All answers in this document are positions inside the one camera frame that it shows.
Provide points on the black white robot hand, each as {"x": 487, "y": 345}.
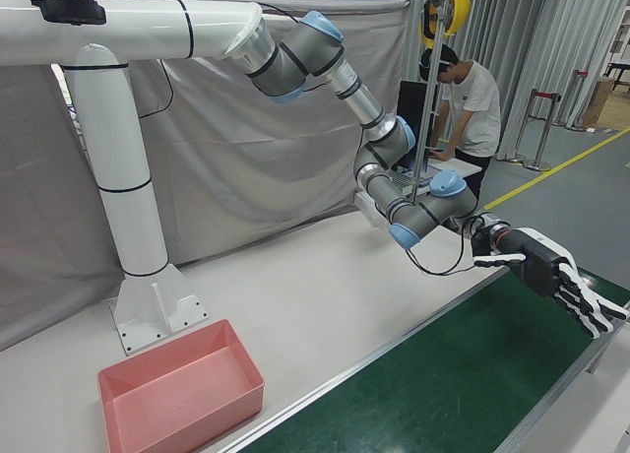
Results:
{"x": 539, "y": 268}

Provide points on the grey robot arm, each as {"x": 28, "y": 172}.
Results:
{"x": 315, "y": 49}

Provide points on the pink plastic basket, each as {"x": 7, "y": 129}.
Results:
{"x": 147, "y": 374}

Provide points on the white small desk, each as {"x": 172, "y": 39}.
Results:
{"x": 458, "y": 166}

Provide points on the green conveyor belt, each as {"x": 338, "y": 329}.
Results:
{"x": 443, "y": 374}

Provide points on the silver laptop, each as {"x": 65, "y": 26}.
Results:
{"x": 403, "y": 179}

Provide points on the person in white t-shirt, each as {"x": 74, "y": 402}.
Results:
{"x": 475, "y": 108}

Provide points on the cardboard box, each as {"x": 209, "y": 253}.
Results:
{"x": 600, "y": 101}

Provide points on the black computer monitor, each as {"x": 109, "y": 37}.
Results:
{"x": 411, "y": 108}

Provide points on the white pleated curtain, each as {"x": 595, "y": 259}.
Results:
{"x": 531, "y": 39}

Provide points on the yellow hard hat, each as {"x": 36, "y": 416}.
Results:
{"x": 460, "y": 12}
{"x": 427, "y": 34}

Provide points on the grey fabric curtain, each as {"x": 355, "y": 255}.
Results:
{"x": 246, "y": 167}

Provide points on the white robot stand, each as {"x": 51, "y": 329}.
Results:
{"x": 123, "y": 152}

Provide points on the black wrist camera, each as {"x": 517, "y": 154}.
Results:
{"x": 482, "y": 239}

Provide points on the chrome stanchion post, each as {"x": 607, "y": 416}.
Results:
{"x": 531, "y": 128}
{"x": 581, "y": 98}
{"x": 544, "y": 138}

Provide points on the black camera on stand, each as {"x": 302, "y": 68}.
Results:
{"x": 69, "y": 10}

